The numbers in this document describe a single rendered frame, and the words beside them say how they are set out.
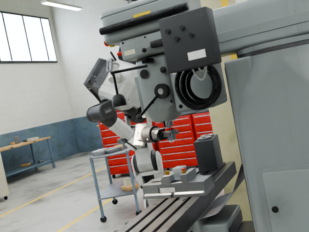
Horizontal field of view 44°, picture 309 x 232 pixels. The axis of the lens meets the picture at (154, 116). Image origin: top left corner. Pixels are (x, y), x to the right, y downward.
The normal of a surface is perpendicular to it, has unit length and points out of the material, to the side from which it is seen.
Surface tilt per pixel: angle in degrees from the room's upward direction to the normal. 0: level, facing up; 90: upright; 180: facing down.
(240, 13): 90
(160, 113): 118
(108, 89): 58
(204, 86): 90
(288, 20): 90
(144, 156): 81
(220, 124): 90
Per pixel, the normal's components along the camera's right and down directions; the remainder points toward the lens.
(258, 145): -0.42, 0.11
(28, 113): 0.89, -0.15
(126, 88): 0.42, -0.11
